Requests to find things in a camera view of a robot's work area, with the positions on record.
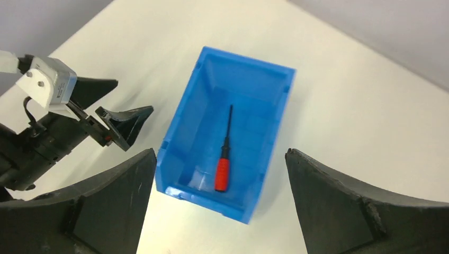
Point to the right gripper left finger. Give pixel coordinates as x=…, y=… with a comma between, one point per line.
x=101, y=214

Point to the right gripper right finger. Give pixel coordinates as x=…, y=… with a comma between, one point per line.
x=341, y=214

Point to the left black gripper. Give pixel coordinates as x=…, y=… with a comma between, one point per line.
x=26, y=156

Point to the red handled black screwdriver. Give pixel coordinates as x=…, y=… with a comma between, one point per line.
x=223, y=166

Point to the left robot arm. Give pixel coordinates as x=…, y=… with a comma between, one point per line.
x=26, y=156

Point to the blue plastic storage bin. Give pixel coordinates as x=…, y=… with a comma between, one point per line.
x=217, y=149

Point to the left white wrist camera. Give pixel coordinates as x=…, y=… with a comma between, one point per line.
x=49, y=82

